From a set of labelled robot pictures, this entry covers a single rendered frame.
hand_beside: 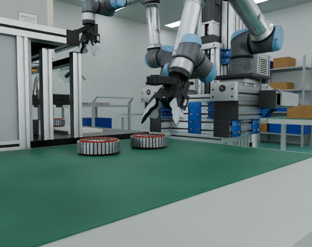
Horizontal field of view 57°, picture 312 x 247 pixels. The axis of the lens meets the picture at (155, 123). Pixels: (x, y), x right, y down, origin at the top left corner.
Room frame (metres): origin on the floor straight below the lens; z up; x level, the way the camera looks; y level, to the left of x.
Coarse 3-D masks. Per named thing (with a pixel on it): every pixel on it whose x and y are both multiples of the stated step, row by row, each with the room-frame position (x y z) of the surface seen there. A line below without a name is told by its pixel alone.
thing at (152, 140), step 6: (132, 138) 0.84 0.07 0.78; (138, 138) 0.82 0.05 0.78; (144, 138) 0.81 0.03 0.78; (150, 138) 0.81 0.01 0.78; (156, 138) 0.82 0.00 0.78; (162, 138) 0.83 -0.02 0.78; (132, 144) 0.84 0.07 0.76; (138, 144) 0.82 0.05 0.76; (144, 144) 0.81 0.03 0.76; (150, 144) 0.81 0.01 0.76; (156, 144) 0.82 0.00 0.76; (162, 144) 0.83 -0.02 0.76
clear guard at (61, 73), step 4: (32, 64) 1.27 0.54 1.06; (36, 64) 1.27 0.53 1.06; (64, 68) 1.40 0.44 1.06; (68, 68) 1.40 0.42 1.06; (52, 72) 1.55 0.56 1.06; (56, 72) 1.54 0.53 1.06; (60, 72) 1.51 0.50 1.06; (64, 72) 1.49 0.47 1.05; (68, 72) 1.46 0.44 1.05; (60, 76) 1.56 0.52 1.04; (64, 76) 1.53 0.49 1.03; (68, 76) 1.50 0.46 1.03; (64, 80) 1.57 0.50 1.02; (68, 80) 1.54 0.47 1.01
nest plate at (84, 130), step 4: (60, 128) 1.19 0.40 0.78; (64, 128) 1.19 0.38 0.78; (68, 128) 1.19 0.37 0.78; (84, 128) 1.19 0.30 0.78; (88, 128) 1.19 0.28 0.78; (92, 128) 1.19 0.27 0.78; (96, 128) 1.19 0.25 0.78; (60, 132) 1.11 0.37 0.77; (64, 132) 1.09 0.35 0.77; (68, 132) 1.06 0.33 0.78; (84, 132) 1.11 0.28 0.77; (88, 132) 1.12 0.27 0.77; (92, 132) 1.13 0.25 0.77
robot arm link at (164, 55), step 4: (164, 48) 1.81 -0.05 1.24; (168, 48) 1.80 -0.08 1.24; (172, 48) 1.80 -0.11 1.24; (160, 52) 1.84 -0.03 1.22; (164, 52) 1.81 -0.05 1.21; (168, 52) 1.80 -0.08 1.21; (172, 52) 1.80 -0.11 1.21; (156, 56) 1.87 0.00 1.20; (160, 56) 1.84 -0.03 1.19; (164, 56) 1.81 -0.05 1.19; (168, 56) 1.80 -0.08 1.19; (156, 60) 1.88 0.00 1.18; (160, 60) 1.85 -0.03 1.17; (164, 60) 1.81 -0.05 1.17; (168, 60) 1.80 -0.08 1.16; (160, 64) 1.88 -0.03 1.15; (164, 64) 1.81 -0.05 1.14
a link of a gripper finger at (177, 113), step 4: (172, 100) 0.89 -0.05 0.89; (176, 100) 0.88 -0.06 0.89; (172, 104) 0.88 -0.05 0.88; (176, 104) 0.87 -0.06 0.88; (172, 108) 0.87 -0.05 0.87; (176, 108) 0.86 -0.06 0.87; (180, 108) 0.87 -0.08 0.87; (172, 112) 0.87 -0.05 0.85; (176, 112) 0.86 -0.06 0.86; (180, 112) 0.87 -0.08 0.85; (172, 116) 0.86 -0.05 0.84; (176, 116) 0.85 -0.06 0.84; (180, 116) 0.87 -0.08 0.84; (184, 116) 0.90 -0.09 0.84; (176, 120) 0.85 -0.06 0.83; (176, 124) 0.85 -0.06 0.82
